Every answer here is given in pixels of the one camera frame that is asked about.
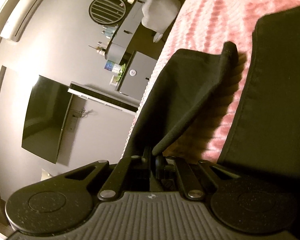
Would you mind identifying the grey vanity desk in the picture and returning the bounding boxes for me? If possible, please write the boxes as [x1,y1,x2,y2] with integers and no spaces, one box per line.
[104,0,146,64]

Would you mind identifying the white fluffy chair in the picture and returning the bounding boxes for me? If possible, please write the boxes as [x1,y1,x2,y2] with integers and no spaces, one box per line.
[141,0,181,43]

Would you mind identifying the blue and white box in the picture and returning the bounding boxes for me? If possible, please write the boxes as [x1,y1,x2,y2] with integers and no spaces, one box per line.
[104,60,121,74]

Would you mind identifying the grey bedside cabinet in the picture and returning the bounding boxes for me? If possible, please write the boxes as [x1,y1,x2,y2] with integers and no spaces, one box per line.
[115,51,157,100]

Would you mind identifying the white air conditioner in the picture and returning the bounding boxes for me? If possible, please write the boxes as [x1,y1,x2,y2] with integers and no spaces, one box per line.
[0,0,42,42]

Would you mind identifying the black pants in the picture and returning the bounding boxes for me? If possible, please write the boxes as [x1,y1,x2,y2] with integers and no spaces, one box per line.
[124,6,300,176]

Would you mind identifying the pink ribbed bed blanket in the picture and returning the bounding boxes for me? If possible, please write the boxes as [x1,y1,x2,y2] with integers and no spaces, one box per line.
[122,0,300,162]

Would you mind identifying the round black mirror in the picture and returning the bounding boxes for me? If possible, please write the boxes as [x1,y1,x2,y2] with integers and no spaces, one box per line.
[88,0,127,25]

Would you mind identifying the wall mounted black television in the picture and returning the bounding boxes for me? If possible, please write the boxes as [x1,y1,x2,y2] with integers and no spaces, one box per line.
[21,75,72,164]

